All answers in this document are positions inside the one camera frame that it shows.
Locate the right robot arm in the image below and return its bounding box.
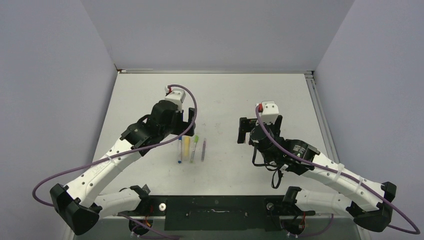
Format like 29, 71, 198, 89
237, 115, 397, 233

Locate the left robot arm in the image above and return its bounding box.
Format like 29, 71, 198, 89
49, 99, 198, 236

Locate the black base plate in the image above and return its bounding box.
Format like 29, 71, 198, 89
125, 195, 315, 232

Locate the aluminium frame rail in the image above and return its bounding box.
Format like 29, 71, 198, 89
304, 70, 368, 219
117, 69, 314, 75

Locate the aluminium frame rail back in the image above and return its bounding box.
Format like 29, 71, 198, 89
117, 69, 314, 75

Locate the purple pen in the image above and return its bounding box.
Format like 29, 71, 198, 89
201, 138, 207, 162

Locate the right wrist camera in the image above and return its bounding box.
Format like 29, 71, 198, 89
256, 100, 280, 125

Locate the yellow highlighter pen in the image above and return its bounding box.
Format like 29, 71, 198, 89
182, 136, 191, 161

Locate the green pen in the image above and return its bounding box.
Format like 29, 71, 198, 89
189, 135, 199, 164

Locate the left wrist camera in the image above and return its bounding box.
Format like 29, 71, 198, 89
164, 86, 186, 112

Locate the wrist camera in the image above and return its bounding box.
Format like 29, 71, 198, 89
164, 86, 186, 112
256, 100, 280, 125

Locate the blue marker pen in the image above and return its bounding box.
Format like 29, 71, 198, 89
177, 136, 183, 164

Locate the aluminium frame rail right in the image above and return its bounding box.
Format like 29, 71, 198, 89
304, 70, 368, 219

